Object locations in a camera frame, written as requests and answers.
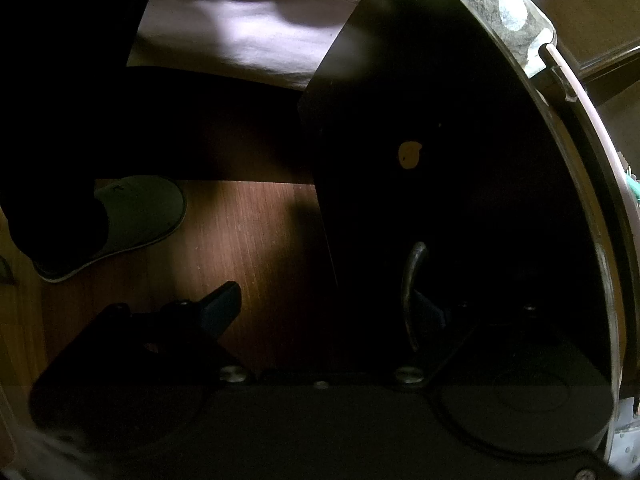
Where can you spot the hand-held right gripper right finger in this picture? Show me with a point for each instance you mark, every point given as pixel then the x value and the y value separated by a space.
pixel 431 317

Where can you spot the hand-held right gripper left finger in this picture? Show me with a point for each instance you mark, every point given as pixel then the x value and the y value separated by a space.
pixel 219 310

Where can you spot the grey slipper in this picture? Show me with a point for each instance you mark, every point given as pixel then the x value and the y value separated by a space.
pixel 135 220

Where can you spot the yellow round sticker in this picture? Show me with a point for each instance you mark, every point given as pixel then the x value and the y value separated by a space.
pixel 409 154

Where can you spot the teal plastic item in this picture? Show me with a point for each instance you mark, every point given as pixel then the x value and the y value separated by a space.
pixel 633 187

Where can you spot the person's dark trouser leg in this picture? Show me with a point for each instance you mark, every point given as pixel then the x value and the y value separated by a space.
pixel 55 110

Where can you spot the pink plastic tube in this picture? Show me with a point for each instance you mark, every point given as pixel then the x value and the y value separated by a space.
pixel 575 85

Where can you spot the lavender bed sheet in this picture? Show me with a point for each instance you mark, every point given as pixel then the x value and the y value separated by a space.
pixel 240 25

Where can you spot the grey patterned blanket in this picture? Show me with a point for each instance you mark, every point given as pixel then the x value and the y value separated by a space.
pixel 505 10

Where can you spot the dark wooden table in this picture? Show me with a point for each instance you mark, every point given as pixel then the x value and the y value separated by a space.
pixel 595 10

